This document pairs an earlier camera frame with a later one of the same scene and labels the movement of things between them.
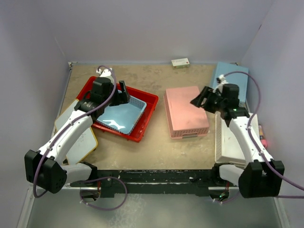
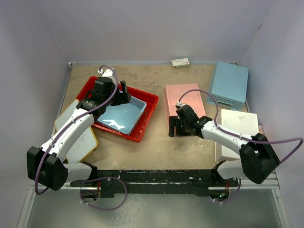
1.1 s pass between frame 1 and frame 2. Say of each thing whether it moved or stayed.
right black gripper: moved
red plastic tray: stayed
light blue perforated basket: stayed
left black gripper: stayed
